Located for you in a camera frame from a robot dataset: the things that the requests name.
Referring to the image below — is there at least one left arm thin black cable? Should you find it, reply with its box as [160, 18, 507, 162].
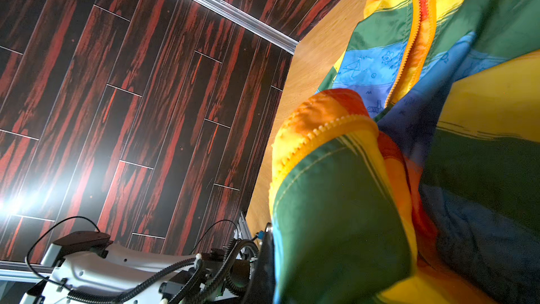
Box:
[24, 214, 260, 304]

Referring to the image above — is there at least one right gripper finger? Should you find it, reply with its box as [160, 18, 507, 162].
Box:
[241, 222, 276, 304]

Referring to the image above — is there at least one left aluminium corner post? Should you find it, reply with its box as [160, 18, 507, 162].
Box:
[192, 0, 299, 55]

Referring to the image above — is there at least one rainbow striped hooded jacket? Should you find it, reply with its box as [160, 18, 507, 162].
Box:
[269, 0, 539, 303]

